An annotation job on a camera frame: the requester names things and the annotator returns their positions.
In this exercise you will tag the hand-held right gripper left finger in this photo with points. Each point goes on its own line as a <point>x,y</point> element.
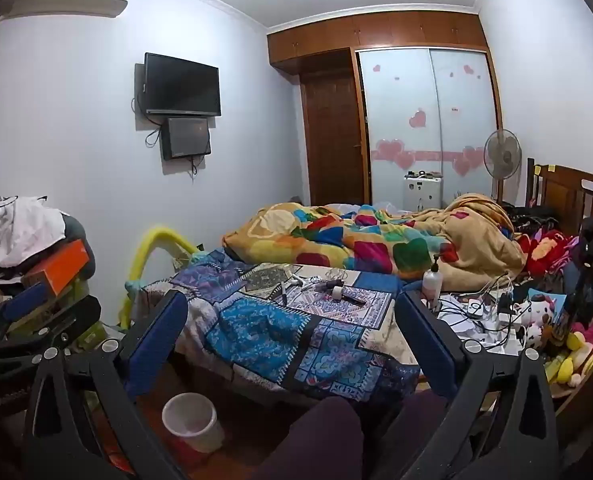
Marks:
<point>156,332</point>

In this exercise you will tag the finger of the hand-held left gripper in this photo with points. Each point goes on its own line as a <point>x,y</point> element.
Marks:
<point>24,305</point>

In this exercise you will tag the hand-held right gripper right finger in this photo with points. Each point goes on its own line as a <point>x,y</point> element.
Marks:
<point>426,342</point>

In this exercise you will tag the white plastic waste bin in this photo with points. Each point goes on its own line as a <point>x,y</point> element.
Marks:
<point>191,422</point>

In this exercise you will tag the orange cardboard box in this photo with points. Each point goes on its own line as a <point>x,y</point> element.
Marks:
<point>59,267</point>

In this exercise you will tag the white pump lotion bottle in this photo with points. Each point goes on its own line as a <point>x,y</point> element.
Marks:
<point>431,285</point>

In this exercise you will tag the white cloth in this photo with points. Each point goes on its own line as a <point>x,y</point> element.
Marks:
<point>24,230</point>

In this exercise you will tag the dark grey cushion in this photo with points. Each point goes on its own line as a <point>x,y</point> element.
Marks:
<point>75,230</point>

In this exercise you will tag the person's right leg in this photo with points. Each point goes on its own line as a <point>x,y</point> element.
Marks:
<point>411,435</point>

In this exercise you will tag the person's leg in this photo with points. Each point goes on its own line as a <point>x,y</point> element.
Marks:
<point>411,435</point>
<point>316,445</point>

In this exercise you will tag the white tape roll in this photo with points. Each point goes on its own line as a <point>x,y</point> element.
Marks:
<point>337,291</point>

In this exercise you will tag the white spotted plush toy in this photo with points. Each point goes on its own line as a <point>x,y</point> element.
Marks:
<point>536,317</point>

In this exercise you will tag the colourful heart pattern blanket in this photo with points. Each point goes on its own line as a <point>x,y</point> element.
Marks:
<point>376,240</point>

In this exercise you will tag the blue patchwork bed sheet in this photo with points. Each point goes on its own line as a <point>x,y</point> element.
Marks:
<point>276,330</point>

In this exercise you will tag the yellow plush toy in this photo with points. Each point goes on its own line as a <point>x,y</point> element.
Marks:
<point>573,360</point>

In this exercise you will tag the person's left leg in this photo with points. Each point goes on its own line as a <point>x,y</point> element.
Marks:
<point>316,445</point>

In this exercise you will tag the small white cabinet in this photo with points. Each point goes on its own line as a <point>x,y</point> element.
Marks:
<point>423,191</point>

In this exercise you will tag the red plush toy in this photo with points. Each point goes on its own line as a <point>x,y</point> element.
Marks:
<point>548,250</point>

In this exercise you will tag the black speaker box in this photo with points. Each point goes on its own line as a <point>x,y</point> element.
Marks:
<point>185,137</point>

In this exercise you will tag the wooden headboard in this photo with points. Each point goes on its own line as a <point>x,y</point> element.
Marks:
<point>561,195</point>

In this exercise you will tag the standing electric fan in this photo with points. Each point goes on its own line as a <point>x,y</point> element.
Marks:
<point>501,152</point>

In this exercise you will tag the brown wooden door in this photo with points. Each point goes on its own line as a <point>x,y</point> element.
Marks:
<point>334,135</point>

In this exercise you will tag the wooden wardrobe with white doors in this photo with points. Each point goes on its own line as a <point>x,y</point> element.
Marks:
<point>426,110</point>

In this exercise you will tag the yellow foam bed rail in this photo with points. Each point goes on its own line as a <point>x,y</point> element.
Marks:
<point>144,255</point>

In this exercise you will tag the black wall television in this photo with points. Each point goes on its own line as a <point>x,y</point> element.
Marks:
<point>182,84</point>

